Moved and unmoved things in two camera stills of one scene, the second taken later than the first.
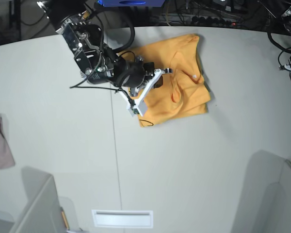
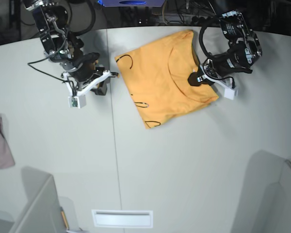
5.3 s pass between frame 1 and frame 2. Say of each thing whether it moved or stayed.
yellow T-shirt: stayed
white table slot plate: stayed
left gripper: moved
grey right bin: stayed
